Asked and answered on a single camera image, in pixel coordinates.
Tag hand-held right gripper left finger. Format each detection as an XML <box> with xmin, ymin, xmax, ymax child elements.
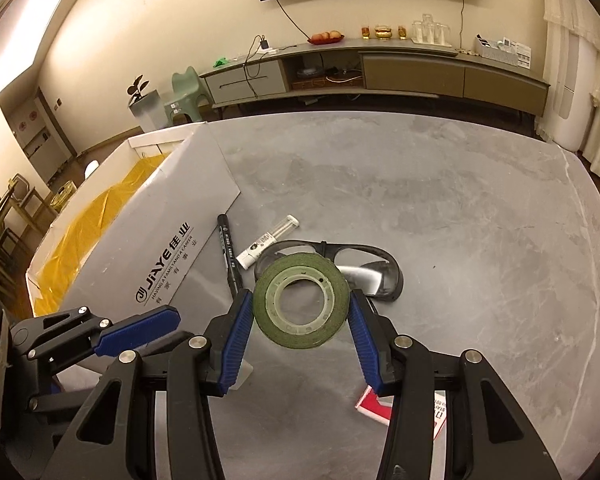
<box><xmin>40</xmin><ymin>289</ymin><xmax>255</xmax><ymax>480</ymax></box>

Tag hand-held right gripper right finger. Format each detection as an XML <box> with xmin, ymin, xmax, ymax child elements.
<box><xmin>347</xmin><ymin>289</ymin><xmax>565</xmax><ymax>480</ymax></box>

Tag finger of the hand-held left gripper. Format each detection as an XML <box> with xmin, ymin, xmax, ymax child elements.
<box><xmin>26</xmin><ymin>330</ymin><xmax>195</xmax><ymax>414</ymax></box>
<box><xmin>9</xmin><ymin>306</ymin><xmax>181</xmax><ymax>377</ymax></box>

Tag green tape roll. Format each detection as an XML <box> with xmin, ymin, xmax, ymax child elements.
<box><xmin>253</xmin><ymin>253</ymin><xmax>351</xmax><ymax>350</ymax></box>

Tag red staples box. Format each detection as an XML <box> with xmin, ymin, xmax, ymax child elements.
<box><xmin>354</xmin><ymin>384</ymin><xmax>449</xmax><ymax>442</ymax></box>

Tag black-framed safety glasses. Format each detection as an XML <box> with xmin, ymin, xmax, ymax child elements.
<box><xmin>254</xmin><ymin>240</ymin><xmax>404</xmax><ymax>304</ymax></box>

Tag black marker pen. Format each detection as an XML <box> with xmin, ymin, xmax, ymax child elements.
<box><xmin>216</xmin><ymin>213</ymin><xmax>246</xmax><ymax>307</ymax></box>

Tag white clear-topped tube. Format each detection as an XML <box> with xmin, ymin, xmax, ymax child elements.
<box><xmin>234</xmin><ymin>214</ymin><xmax>300</xmax><ymax>270</ymax></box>

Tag white cardboard box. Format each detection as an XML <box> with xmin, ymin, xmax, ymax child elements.
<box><xmin>26</xmin><ymin>121</ymin><xmax>244</xmax><ymax>322</ymax></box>

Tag yellow plastic liner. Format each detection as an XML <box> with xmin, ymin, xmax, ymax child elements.
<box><xmin>32</xmin><ymin>154</ymin><xmax>174</xmax><ymax>317</ymax></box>

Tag wooden chair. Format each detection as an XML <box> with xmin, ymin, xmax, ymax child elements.
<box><xmin>0</xmin><ymin>174</ymin><xmax>57</xmax><ymax>263</ymax></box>

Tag potted plant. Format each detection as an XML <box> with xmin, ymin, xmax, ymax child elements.
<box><xmin>126</xmin><ymin>74</ymin><xmax>169</xmax><ymax>131</ymax></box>

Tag green plastic chair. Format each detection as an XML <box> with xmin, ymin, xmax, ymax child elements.
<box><xmin>163</xmin><ymin>65</ymin><xmax>212</xmax><ymax>124</ymax></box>

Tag long television cabinet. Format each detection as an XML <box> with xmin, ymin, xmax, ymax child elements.
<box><xmin>198</xmin><ymin>42</ymin><xmax>551</xmax><ymax>119</ymax></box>

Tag black plug charger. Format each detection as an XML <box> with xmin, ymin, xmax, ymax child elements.
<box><xmin>244</xmin><ymin>34</ymin><xmax>277</xmax><ymax>98</ymax></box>

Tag group of clear drinking glasses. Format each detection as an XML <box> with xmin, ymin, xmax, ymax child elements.
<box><xmin>410</xmin><ymin>13</ymin><xmax>454</xmax><ymax>45</ymax></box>

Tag white desk organizer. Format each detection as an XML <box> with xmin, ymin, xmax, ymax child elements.
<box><xmin>473</xmin><ymin>34</ymin><xmax>533</xmax><ymax>69</ymax></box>

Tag lace-covered standing air conditioner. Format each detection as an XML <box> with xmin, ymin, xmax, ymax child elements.
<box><xmin>542</xmin><ymin>0</ymin><xmax>600</xmax><ymax>154</ymax></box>

